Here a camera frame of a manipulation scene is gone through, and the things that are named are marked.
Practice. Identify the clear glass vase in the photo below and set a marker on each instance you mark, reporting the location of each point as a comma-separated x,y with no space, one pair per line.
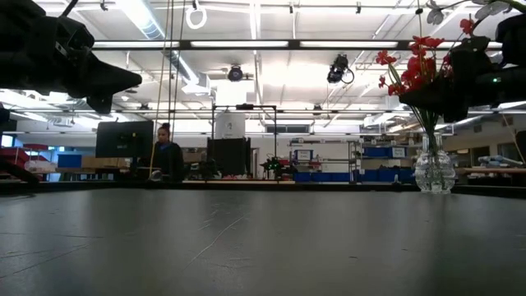
434,172

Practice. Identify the black background robot arm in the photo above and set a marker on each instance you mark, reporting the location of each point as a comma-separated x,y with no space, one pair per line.
275,166

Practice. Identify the person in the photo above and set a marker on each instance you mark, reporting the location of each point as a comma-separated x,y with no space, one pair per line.
168,158

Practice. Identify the brown cardboard box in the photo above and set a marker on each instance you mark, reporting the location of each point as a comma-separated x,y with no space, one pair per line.
102,161

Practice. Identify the red blossom spray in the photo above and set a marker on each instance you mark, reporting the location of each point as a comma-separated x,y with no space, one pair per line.
385,58
466,25

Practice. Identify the black monitor on stand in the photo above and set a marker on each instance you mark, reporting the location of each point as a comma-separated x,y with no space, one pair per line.
123,140

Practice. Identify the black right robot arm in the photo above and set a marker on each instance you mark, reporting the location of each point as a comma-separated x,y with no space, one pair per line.
511,86

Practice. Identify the blue storage bin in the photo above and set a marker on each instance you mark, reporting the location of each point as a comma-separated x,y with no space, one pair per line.
69,161
376,152

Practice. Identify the wooden workbench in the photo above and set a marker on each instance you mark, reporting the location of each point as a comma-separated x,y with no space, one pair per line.
493,170

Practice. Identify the white plastic bag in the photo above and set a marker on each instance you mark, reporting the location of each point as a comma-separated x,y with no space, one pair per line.
40,166

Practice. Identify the black overhead frame bar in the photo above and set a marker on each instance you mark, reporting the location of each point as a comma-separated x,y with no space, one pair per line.
293,44

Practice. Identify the metal storage shelf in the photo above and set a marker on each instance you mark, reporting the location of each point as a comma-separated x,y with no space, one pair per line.
354,160

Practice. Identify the black screen back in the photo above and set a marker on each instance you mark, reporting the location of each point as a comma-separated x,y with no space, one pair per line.
228,156

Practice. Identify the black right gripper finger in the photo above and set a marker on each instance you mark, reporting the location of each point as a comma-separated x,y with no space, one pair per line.
431,98
456,116

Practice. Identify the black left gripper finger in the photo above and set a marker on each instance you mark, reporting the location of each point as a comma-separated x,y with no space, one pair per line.
111,78
100,104

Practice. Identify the white blossom spray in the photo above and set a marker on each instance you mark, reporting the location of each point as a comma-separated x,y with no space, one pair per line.
493,8

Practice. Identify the red artificial tulip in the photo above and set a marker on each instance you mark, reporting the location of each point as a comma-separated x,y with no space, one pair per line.
419,70

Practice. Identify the black ceiling-mounted camera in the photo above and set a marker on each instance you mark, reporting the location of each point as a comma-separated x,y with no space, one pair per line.
338,67
235,73

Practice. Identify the white cylinder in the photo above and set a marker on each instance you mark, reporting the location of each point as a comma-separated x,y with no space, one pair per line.
230,125

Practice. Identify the black frame stand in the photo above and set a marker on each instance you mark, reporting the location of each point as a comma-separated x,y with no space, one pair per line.
244,107

